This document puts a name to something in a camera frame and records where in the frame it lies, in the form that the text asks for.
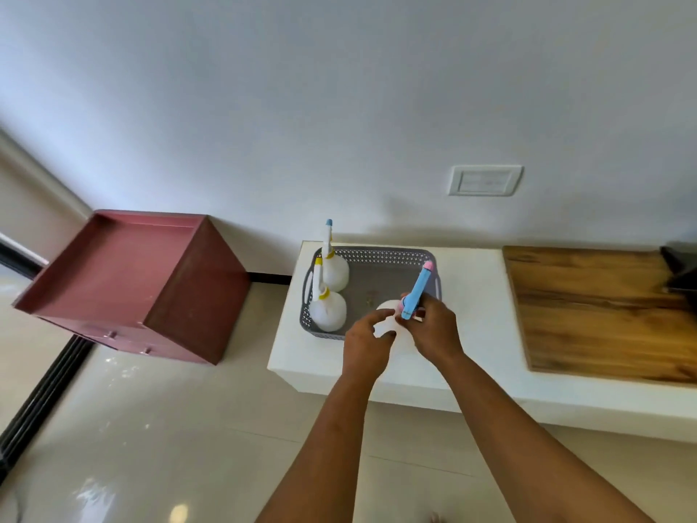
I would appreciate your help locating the person's right hand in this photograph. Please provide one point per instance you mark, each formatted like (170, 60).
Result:
(435, 332)

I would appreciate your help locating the person's left hand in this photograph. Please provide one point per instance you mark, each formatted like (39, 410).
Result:
(359, 348)

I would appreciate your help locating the person's right fingers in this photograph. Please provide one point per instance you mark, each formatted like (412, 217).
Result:
(426, 307)

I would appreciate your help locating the person's left thumb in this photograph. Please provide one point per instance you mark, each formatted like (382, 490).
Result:
(385, 336)

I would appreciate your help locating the blue nozzle with pink tip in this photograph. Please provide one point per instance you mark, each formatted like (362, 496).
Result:
(419, 285)

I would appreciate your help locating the white plastic bottle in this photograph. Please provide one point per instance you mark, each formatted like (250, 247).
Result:
(387, 307)

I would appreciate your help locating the person's left forearm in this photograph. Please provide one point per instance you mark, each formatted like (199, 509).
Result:
(321, 457)

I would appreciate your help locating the person's right forearm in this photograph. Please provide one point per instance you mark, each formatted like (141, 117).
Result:
(517, 446)

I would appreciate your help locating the grey perforated plastic basket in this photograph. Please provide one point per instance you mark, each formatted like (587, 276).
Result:
(375, 280)

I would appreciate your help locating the white bottle with yellow collar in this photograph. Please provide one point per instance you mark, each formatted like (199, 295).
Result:
(335, 272)
(329, 313)

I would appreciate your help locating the brown wooden board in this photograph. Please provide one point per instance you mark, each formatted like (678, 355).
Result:
(599, 310)

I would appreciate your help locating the red metal drawer cabinet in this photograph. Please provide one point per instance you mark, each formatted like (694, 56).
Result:
(136, 277)

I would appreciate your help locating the dark black object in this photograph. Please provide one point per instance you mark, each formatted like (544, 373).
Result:
(683, 272)

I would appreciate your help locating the white wall switch plate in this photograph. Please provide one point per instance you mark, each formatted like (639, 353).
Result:
(484, 180)

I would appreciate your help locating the black sliding door frame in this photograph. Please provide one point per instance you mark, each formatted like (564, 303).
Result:
(38, 397)

